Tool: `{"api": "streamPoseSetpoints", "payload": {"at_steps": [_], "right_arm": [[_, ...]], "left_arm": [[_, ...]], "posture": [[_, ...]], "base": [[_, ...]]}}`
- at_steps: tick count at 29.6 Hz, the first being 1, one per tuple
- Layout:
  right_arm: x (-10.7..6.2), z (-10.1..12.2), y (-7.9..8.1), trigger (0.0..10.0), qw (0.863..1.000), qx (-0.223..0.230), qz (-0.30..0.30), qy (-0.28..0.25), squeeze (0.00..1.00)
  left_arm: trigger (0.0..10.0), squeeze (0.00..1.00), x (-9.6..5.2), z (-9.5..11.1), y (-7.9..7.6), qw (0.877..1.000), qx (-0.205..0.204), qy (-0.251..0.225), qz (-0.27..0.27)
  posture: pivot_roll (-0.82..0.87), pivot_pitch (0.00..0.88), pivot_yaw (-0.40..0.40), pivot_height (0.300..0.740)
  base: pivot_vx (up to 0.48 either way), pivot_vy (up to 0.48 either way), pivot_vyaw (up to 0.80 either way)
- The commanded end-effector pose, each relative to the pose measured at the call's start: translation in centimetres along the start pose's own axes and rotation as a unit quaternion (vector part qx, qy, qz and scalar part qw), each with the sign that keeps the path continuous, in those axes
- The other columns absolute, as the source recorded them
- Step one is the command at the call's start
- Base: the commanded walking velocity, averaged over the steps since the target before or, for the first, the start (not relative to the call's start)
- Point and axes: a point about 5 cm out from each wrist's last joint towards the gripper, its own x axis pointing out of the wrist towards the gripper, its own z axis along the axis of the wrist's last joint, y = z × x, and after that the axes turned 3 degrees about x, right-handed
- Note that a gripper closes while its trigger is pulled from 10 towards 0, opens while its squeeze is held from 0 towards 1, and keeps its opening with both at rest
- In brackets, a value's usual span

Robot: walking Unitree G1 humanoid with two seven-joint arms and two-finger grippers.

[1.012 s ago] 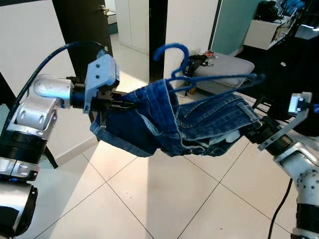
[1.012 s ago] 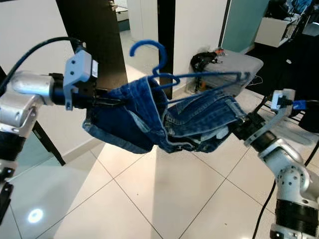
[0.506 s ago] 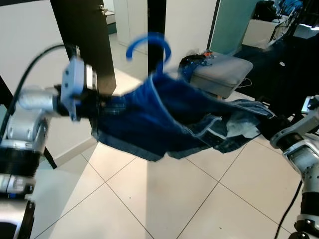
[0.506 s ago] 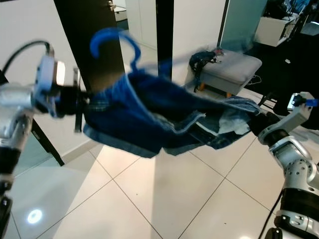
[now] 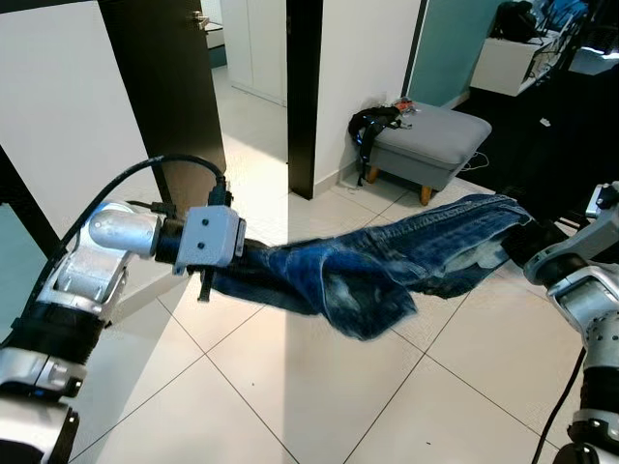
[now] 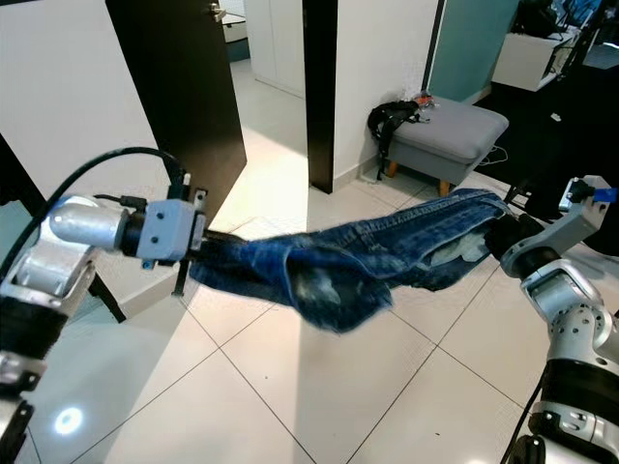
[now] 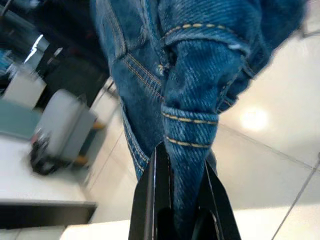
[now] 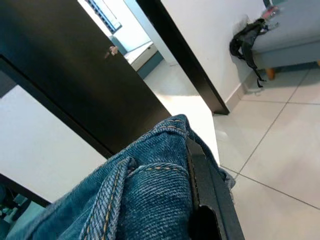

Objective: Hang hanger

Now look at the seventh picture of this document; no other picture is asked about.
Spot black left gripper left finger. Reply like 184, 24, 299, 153
128, 142, 181, 240

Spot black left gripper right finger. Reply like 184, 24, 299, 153
193, 159, 242, 240

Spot blue denim jeans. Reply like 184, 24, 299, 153
89, 0, 310, 240

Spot grey upholstered bench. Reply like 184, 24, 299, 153
29, 88, 105, 168

